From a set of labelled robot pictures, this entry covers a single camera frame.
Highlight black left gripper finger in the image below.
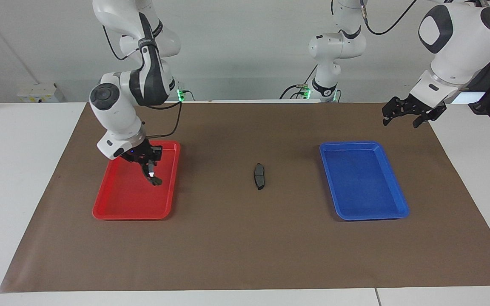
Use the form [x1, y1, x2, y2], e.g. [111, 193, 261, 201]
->
[413, 111, 435, 128]
[382, 100, 399, 127]

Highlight curved brake shoe metal web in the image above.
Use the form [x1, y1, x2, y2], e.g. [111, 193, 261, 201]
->
[145, 164, 163, 187]

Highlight grey brake pad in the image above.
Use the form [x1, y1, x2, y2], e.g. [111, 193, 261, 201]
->
[253, 163, 266, 190]

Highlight red plastic tray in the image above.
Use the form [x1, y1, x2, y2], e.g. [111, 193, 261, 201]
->
[92, 140, 181, 221]

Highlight blue plastic tray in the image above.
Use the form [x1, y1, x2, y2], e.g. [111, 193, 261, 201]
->
[319, 141, 410, 221]

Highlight white socket box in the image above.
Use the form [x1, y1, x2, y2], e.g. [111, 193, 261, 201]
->
[17, 83, 65, 103]

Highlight brown table mat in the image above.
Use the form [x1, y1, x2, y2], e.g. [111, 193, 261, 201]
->
[0, 102, 490, 294]

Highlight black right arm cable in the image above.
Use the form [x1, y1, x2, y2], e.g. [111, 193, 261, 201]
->
[100, 23, 183, 139]

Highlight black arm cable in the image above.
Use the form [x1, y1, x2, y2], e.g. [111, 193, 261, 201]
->
[100, 23, 183, 139]
[360, 0, 418, 36]

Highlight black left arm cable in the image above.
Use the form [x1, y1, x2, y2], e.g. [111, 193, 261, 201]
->
[360, 0, 418, 36]

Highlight black left base cable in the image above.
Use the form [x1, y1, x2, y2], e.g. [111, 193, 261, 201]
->
[285, 64, 318, 101]

